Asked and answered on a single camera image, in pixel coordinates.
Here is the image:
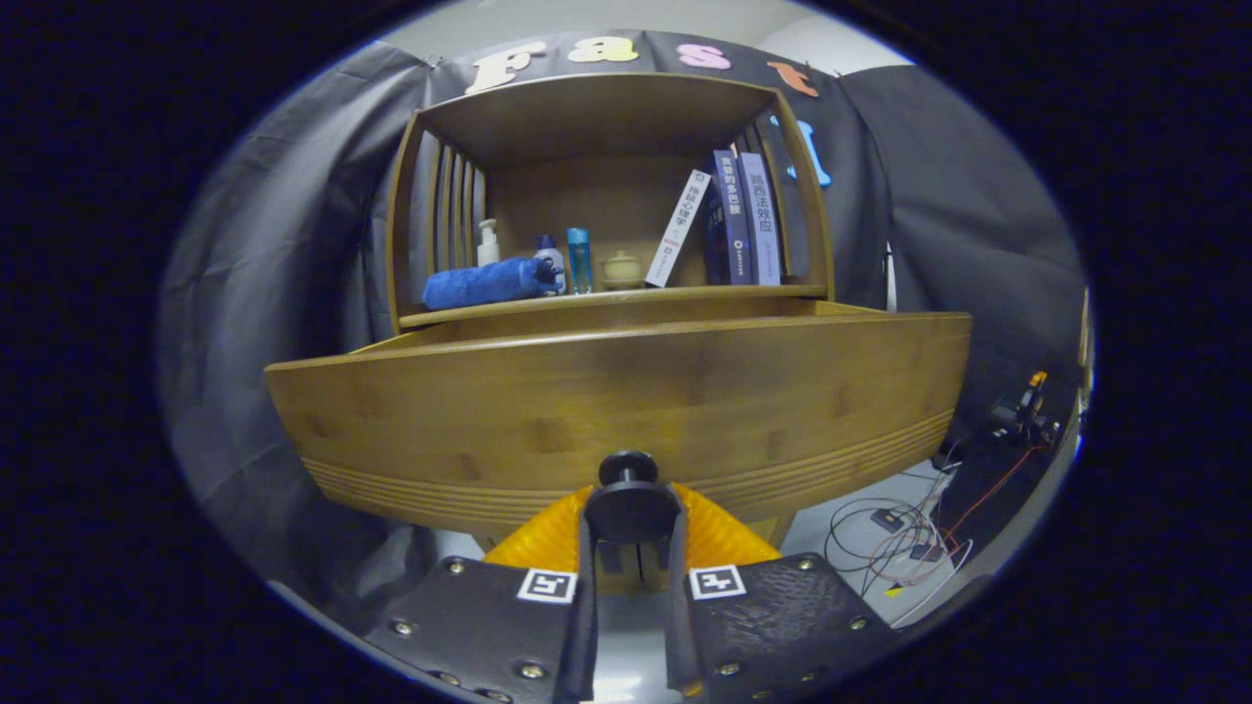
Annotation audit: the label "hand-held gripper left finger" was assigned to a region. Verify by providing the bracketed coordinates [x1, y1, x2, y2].
[362, 484, 600, 704]

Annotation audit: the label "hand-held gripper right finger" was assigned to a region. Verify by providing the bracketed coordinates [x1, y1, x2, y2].
[665, 481, 896, 701]

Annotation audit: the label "wooden drawer with black knob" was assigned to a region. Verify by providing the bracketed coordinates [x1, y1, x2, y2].
[264, 298, 974, 549]

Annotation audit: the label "wooden countertop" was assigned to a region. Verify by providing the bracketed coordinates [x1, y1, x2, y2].
[399, 284, 827, 330]

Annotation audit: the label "wooden cabinet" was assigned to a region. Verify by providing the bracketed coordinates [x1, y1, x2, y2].
[386, 71, 837, 550]

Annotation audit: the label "black case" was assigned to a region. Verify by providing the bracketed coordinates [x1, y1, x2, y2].
[939, 435, 1077, 553]

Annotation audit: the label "beige lidded teacup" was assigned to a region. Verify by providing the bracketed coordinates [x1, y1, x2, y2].
[600, 251, 645, 291]

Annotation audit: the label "blue folded towel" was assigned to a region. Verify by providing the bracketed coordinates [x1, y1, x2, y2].
[422, 256, 560, 312]

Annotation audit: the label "clear blue bottle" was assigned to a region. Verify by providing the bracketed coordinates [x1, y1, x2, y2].
[565, 228, 594, 295]

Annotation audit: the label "white bottle with blue cap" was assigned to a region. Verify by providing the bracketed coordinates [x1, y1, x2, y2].
[534, 235, 567, 294]

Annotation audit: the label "white book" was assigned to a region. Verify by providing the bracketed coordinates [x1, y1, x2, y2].
[645, 169, 713, 288]

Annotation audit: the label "black device with orange tip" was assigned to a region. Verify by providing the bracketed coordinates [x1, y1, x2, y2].
[988, 370, 1062, 451]

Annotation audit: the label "light purple book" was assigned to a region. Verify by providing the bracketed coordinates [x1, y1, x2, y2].
[737, 152, 783, 287]

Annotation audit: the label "dark blue book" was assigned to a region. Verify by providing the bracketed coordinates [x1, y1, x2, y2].
[704, 149, 754, 286]

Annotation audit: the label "black backdrop cloth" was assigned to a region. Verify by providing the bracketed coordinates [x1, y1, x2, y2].
[156, 29, 1092, 607]

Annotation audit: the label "tangled floor cables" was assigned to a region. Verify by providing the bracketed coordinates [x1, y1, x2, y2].
[825, 464, 979, 627]

